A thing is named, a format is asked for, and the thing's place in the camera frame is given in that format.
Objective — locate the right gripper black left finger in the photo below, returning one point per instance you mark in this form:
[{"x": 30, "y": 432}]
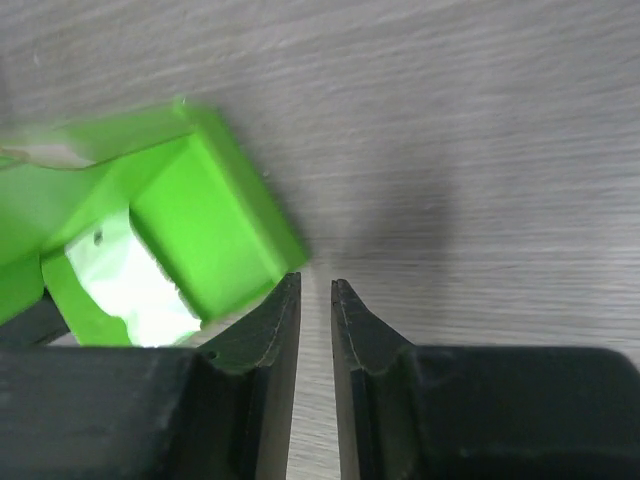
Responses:
[{"x": 222, "y": 410}]

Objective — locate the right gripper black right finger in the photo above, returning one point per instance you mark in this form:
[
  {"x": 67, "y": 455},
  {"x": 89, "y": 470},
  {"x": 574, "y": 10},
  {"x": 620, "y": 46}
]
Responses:
[{"x": 407, "y": 411}]

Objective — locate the green paper box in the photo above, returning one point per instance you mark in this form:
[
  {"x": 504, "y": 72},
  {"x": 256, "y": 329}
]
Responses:
[{"x": 220, "y": 233}]

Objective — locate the small clear plastic bag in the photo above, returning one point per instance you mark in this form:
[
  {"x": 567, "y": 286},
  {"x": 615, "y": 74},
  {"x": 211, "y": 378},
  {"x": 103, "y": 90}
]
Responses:
[{"x": 69, "y": 233}]

